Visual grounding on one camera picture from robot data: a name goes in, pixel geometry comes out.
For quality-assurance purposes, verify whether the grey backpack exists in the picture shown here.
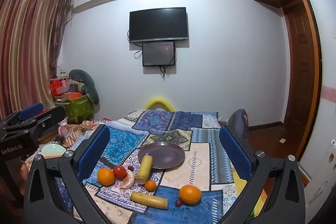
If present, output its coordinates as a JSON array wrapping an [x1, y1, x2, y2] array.
[[227, 109, 250, 140]]

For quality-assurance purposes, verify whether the brown wooden door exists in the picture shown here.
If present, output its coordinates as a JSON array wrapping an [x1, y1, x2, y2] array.
[[283, 1, 322, 159]]

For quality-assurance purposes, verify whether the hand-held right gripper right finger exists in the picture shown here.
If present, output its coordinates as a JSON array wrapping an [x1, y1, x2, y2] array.
[[210, 126, 306, 224]]

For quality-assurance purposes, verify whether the red toy box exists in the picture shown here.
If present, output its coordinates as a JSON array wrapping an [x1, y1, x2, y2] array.
[[50, 78, 69, 97]]

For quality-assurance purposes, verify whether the yellow plush cushion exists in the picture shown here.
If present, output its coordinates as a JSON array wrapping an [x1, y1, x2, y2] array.
[[145, 98, 175, 111]]

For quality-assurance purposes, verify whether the red tomato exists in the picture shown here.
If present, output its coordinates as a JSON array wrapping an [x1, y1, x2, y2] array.
[[113, 165, 127, 179]]

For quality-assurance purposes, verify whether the patchwork printed blanket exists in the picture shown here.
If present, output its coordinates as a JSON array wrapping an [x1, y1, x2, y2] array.
[[26, 109, 263, 224]]

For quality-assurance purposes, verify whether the large black wall television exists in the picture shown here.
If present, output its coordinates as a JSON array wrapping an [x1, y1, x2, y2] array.
[[129, 7, 188, 43]]

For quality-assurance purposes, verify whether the white wardrobe door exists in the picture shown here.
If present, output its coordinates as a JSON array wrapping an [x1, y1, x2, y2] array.
[[291, 0, 336, 201]]

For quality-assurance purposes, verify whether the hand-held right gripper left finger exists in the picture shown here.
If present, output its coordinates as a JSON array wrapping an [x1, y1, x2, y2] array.
[[24, 124, 132, 224]]

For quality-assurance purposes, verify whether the purple round plate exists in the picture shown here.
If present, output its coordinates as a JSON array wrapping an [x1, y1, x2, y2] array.
[[138, 142, 185, 170]]

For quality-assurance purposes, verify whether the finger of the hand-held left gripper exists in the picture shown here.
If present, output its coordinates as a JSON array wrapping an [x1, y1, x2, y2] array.
[[0, 103, 44, 125], [5, 106, 66, 139]]

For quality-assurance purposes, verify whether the grey plush toy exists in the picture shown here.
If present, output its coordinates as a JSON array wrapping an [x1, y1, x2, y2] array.
[[68, 69, 100, 105]]

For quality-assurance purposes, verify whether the green patterned box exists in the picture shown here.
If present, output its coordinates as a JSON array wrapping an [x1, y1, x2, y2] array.
[[63, 98, 95, 125]]

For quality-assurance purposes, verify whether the large orange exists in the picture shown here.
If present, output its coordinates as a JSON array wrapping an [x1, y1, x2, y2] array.
[[179, 185, 202, 205], [97, 168, 116, 186]]

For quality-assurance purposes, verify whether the orange box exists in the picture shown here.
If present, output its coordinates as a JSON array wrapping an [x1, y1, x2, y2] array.
[[62, 92, 87, 101]]

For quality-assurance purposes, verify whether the pink doll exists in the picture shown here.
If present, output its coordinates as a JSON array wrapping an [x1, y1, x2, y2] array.
[[58, 119, 69, 138]]

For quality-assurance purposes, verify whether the orange floral bedsheet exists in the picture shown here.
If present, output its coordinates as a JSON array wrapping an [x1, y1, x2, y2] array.
[[67, 120, 105, 147]]

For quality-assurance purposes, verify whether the yellow bedsheet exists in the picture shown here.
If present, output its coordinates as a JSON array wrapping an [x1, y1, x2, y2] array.
[[232, 169, 265, 222]]

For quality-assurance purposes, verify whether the striped curtain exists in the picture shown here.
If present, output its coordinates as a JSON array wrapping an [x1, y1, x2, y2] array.
[[0, 0, 72, 119]]

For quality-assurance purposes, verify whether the mint green round lid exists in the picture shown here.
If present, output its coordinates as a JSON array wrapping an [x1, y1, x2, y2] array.
[[42, 143, 67, 159]]

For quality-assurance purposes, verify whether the small black wall monitor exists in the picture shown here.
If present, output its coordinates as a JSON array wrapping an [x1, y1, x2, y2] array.
[[142, 41, 176, 67]]

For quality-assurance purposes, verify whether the plastic-wrapped sausage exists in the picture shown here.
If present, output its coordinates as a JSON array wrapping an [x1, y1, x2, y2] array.
[[119, 170, 136, 189]]

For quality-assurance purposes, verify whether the yellow banana piece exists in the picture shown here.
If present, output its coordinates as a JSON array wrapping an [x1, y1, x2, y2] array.
[[130, 192, 168, 210], [135, 154, 153, 184]]

